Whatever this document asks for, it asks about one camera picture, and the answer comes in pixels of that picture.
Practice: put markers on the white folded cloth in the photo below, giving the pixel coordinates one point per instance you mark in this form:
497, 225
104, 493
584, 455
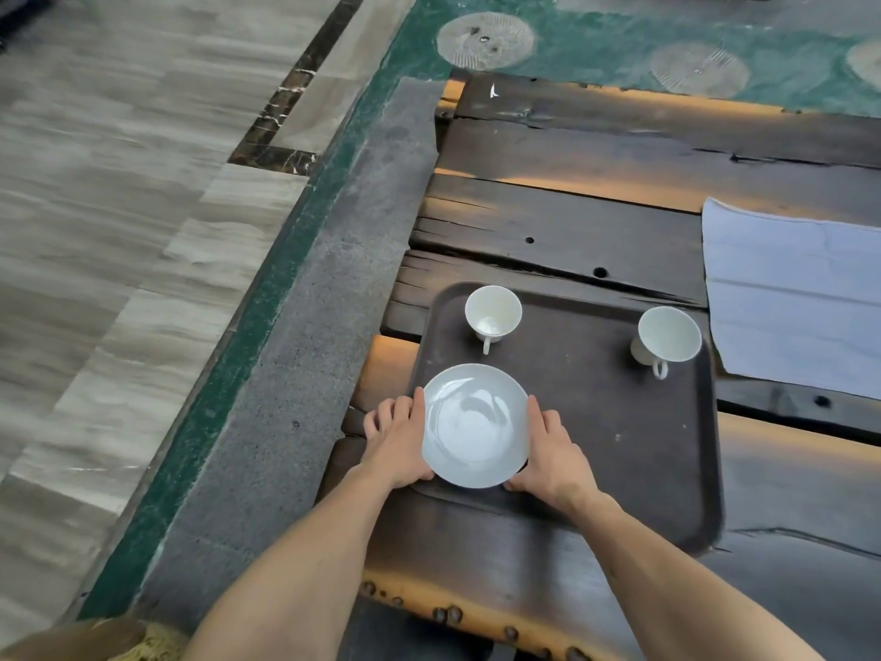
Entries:
798, 295

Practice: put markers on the person's left hand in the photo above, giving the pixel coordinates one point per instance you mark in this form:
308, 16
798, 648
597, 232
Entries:
394, 447

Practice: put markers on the person's left forearm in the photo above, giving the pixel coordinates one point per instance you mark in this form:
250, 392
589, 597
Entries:
296, 571

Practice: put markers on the person's left middle finger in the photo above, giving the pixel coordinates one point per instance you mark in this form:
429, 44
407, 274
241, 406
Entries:
403, 414

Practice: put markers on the person's right forearm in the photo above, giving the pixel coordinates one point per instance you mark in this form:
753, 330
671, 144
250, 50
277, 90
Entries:
674, 585

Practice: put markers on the person's right thumb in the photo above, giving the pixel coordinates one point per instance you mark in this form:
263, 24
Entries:
517, 484

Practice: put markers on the dark brown serving tray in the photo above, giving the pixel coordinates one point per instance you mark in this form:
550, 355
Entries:
606, 440

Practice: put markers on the white round plate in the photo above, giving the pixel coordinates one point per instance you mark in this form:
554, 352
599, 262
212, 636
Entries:
475, 426

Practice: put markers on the person's right middle finger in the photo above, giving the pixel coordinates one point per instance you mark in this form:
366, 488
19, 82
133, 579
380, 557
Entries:
553, 428

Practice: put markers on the person's left little finger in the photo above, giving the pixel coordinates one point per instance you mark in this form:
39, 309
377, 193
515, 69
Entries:
370, 424

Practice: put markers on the person's right hand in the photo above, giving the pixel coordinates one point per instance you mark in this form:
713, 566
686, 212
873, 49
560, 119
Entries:
559, 468

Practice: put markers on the grey stone slab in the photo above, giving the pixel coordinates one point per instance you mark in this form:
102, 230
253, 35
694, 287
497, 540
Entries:
310, 378

